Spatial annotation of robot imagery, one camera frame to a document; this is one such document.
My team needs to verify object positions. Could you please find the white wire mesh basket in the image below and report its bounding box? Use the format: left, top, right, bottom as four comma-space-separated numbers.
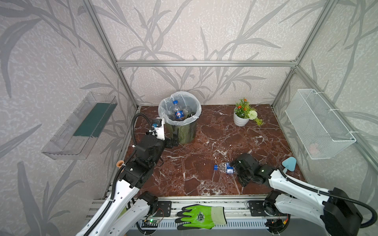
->
285, 88, 356, 160

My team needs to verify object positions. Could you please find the circuit board with wires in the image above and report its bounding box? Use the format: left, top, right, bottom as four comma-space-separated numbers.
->
265, 217, 290, 235
140, 208, 164, 228

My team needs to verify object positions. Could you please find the blue cap pepsi bottle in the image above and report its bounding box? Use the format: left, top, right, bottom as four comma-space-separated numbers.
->
173, 100, 185, 121

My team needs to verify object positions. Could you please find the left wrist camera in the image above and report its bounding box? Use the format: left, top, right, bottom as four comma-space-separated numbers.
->
152, 117, 165, 140

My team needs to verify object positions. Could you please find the clear acrylic wall shelf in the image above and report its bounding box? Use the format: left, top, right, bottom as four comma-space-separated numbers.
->
41, 92, 118, 160

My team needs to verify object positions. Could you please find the left circuit board with wires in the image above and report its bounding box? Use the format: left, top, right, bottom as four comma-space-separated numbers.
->
140, 208, 164, 228

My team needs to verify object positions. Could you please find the green wood-pattern trash bin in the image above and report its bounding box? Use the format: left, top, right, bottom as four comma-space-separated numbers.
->
164, 121, 197, 145

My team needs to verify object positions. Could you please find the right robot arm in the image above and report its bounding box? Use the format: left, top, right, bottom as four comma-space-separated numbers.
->
228, 153, 378, 236

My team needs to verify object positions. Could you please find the green and black work glove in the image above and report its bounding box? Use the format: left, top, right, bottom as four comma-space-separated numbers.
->
175, 204, 227, 231

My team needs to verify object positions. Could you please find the small terracotta pot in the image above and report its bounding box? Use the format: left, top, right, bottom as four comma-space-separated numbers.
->
116, 160, 125, 169

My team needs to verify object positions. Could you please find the right circuit board with wires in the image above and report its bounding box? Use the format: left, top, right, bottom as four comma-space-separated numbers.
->
265, 217, 290, 235

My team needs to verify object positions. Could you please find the light blue small shovel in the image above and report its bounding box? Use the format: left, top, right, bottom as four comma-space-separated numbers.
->
282, 156, 297, 173

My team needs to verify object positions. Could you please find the white pot with artificial flowers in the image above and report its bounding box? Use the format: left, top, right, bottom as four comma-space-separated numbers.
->
233, 98, 264, 127

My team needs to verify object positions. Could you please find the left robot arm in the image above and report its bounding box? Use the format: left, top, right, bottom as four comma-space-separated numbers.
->
78, 113, 178, 236

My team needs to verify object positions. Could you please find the blue cap blue label bottle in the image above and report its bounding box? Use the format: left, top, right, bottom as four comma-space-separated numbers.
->
214, 162, 236, 175

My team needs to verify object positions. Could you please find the clear plastic bin liner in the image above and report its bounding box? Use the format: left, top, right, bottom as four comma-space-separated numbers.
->
158, 91, 202, 126

